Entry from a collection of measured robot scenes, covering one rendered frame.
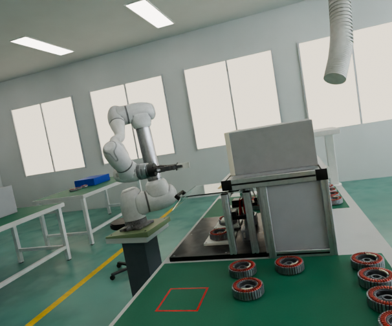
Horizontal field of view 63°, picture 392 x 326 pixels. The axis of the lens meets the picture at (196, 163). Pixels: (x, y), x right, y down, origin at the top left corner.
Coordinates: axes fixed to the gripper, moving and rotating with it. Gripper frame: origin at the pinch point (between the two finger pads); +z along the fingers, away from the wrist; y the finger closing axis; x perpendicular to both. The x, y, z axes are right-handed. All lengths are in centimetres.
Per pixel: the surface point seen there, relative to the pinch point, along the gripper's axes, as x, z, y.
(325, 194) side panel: -17, 67, 25
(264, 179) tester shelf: -8, 44, 25
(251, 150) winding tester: 4.0, 39.0, 14.3
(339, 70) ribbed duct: 43, 97, -100
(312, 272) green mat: -43, 57, 40
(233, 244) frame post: -36, 25, 24
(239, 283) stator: -40, 32, 53
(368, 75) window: 64, 199, -468
